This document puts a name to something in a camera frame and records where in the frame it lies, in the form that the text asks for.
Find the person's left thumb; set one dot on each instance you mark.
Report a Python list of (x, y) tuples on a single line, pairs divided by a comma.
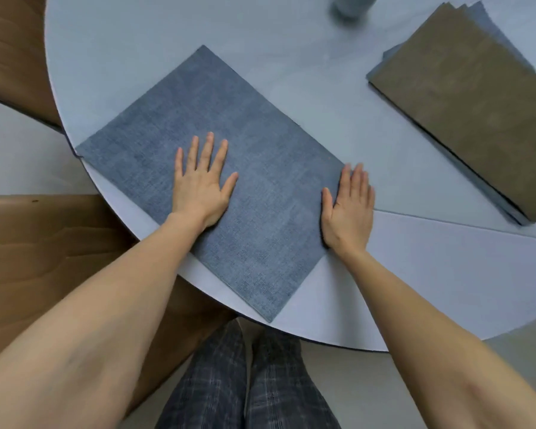
[(230, 185)]

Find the grey cup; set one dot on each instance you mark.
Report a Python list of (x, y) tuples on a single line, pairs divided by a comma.
[(353, 5)]

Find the person's right middle finger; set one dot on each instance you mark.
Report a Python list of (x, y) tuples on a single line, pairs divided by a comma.
[(356, 183)]

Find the person's right hand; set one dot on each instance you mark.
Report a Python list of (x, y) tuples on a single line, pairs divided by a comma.
[(350, 218)]

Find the person's right forearm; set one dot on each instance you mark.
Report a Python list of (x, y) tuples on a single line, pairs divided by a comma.
[(429, 344)]

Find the person's left middle finger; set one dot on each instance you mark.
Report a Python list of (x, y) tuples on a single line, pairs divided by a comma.
[(207, 150)]

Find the dark plaid trousers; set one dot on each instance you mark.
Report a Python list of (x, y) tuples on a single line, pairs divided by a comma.
[(268, 388)]

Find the person's right thumb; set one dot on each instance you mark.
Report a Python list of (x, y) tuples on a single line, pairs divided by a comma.
[(327, 205)]

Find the blue-grey placemat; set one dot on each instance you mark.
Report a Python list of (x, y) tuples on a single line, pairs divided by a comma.
[(496, 28)]

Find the person's right little finger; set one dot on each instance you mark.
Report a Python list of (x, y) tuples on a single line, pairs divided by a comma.
[(371, 198)]

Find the person's left hand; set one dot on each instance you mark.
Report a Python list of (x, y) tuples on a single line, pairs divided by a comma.
[(199, 196)]

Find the person's left little finger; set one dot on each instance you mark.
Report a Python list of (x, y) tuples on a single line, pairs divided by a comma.
[(179, 162)]

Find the person's left forearm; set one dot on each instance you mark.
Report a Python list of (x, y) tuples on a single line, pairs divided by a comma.
[(94, 326)]

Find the blue woven placemat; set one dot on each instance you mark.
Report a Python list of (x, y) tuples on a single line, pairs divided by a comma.
[(259, 174)]

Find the brown placemat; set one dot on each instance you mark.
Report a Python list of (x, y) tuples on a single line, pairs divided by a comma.
[(469, 102)]

